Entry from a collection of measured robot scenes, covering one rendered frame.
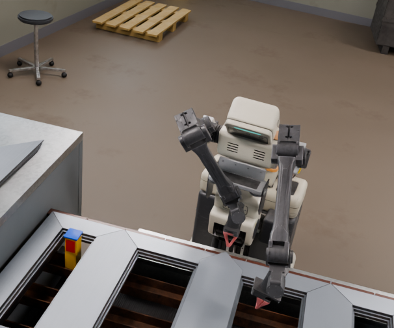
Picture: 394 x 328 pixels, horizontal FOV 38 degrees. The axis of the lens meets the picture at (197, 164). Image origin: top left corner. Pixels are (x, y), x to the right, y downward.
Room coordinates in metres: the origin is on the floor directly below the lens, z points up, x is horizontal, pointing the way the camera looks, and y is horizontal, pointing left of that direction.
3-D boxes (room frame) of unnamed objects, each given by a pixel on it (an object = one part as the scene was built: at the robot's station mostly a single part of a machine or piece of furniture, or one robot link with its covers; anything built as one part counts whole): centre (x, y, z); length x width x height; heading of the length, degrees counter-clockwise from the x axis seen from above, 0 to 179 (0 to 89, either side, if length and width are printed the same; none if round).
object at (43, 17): (5.31, 1.72, 0.30); 0.57 x 0.55 x 0.61; 75
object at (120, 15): (7.34, 0.95, 0.06); 1.32 x 0.91 x 0.12; 163
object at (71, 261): (1.82, 0.46, 0.78); 0.05 x 0.05 x 0.19; 80
